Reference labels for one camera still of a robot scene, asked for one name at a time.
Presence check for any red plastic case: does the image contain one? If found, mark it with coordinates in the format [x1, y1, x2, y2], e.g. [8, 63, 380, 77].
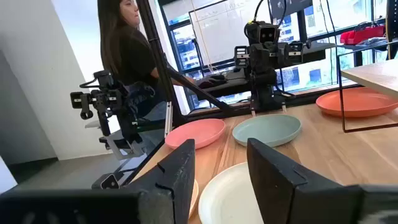
[340, 24, 386, 46]

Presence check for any black cable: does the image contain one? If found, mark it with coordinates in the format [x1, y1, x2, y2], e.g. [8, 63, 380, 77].
[244, 0, 289, 41]

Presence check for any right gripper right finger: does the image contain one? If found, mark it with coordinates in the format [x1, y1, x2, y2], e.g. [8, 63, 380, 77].
[248, 138, 398, 224]

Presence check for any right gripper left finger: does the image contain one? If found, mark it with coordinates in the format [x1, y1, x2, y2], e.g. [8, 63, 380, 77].
[0, 139, 196, 224]

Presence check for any black computer mouse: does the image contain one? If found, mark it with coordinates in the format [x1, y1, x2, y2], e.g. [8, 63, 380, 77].
[197, 73, 228, 90]

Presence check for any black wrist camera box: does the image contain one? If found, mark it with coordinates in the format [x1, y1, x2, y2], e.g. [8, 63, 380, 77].
[244, 20, 280, 45]

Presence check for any orange plate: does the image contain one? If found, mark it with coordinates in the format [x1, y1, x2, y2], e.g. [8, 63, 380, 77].
[315, 86, 398, 118]

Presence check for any light teal plate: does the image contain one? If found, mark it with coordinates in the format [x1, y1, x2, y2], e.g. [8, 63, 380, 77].
[231, 113, 302, 148]

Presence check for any pink plate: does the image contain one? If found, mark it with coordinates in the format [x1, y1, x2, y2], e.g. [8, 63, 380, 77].
[164, 118, 227, 150]

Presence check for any dark grey desk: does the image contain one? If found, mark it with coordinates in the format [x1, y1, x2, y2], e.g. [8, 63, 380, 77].
[183, 42, 336, 100]

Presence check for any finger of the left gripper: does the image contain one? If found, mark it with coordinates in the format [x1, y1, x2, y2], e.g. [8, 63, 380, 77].
[234, 45, 250, 68]
[287, 41, 305, 59]

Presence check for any person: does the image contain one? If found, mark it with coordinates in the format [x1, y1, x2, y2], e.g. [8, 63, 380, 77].
[97, 0, 195, 147]

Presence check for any small black camera box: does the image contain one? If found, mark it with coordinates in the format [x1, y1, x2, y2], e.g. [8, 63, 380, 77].
[91, 173, 121, 190]

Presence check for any pale grey-green plate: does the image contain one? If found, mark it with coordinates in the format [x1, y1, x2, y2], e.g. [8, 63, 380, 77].
[198, 161, 265, 224]

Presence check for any wooden shelf with black legs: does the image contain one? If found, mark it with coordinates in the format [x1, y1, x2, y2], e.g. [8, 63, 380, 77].
[336, 51, 398, 134]

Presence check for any cream plate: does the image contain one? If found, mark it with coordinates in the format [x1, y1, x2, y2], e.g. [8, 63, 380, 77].
[188, 179, 200, 219]

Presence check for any glass whiteboard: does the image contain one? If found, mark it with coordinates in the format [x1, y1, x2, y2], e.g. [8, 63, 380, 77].
[188, 0, 274, 68]

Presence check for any black computer monitor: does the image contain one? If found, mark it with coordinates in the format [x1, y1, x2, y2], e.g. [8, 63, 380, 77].
[269, 0, 314, 19]

